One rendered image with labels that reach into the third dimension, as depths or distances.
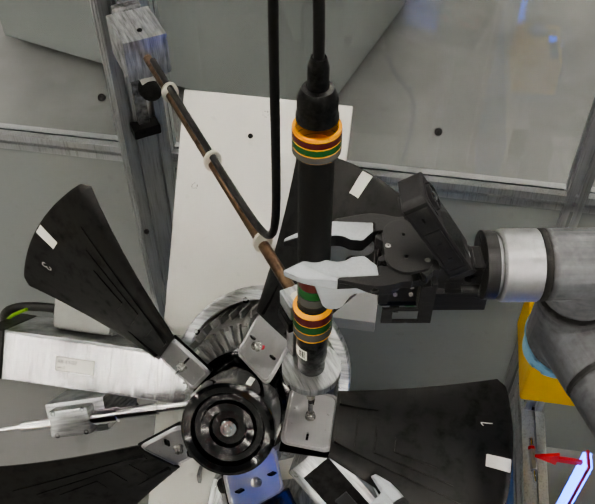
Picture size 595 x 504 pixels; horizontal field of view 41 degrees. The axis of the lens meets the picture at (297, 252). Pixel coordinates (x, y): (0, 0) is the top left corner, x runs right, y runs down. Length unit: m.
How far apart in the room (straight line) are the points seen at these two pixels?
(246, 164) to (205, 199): 0.08
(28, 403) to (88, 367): 1.39
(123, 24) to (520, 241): 0.75
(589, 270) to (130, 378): 0.67
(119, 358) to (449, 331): 1.02
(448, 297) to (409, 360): 1.28
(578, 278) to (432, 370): 1.35
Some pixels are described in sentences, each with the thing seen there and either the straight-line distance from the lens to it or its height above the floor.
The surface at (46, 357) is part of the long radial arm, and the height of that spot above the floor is 1.12.
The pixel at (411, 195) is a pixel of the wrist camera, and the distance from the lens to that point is 0.73.
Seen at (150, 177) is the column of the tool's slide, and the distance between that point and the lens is 1.58.
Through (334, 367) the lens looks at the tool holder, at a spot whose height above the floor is 1.31.
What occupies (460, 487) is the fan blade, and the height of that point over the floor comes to 1.17.
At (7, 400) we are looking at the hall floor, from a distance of 2.63.
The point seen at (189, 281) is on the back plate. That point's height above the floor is 1.14.
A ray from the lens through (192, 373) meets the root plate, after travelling 1.06.
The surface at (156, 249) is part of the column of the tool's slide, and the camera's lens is 1.73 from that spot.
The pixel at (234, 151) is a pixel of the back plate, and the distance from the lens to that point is 1.23.
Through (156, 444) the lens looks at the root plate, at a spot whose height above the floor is 1.16.
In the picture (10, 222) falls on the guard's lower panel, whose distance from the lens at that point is 2.06.
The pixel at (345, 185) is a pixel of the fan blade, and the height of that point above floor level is 1.41.
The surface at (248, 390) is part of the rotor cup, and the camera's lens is 0.98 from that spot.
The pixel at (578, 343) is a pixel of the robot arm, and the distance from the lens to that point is 0.89.
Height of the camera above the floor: 2.09
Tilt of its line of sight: 47 degrees down
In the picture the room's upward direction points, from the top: straight up
